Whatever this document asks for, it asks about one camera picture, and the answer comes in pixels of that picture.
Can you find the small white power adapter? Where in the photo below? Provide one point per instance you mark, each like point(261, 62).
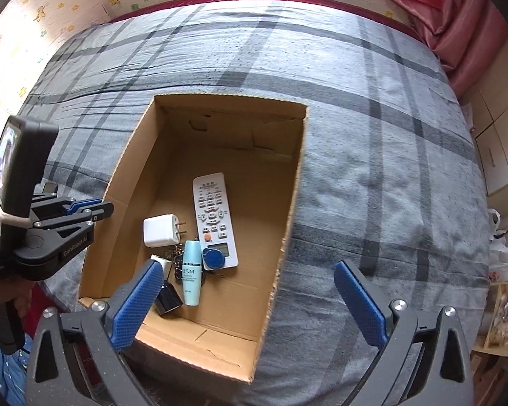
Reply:
point(164, 263)

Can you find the grey plaid bed sheet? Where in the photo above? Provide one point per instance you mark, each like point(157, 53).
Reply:
point(339, 139)

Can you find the person's left hand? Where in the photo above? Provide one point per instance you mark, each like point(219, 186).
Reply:
point(19, 291)

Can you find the wooden shelf with items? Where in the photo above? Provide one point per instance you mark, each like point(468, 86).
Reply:
point(489, 355)

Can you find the beige cabinet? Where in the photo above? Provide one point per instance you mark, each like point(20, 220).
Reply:
point(488, 98)

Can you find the mint green tube bottle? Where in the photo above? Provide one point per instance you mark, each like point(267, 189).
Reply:
point(192, 270)

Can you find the white remote control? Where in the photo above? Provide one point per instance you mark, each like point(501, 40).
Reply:
point(213, 218)

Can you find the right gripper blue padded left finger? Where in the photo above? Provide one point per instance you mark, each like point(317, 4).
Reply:
point(129, 305)

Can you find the large white power adapter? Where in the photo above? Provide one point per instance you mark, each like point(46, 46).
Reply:
point(162, 231)

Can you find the blue oval key fob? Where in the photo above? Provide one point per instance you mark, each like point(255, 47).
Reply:
point(213, 258)

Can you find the black cylindrical cap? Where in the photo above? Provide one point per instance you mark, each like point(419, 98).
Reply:
point(167, 300)

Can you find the gold keychain with carabiner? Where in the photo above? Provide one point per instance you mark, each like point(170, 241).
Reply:
point(175, 256)

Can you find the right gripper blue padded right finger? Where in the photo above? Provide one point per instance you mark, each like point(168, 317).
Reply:
point(367, 304)

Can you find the pink curtain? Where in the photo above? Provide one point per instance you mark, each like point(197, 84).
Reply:
point(466, 35)

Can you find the brown cardboard box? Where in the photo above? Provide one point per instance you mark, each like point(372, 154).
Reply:
point(227, 166)

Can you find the phone mounted on gripper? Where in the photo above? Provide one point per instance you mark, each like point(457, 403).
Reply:
point(25, 145)

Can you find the white plastic bag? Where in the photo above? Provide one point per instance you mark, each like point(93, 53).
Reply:
point(498, 250)

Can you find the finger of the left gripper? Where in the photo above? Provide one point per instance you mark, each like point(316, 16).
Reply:
point(48, 206)
point(78, 212)

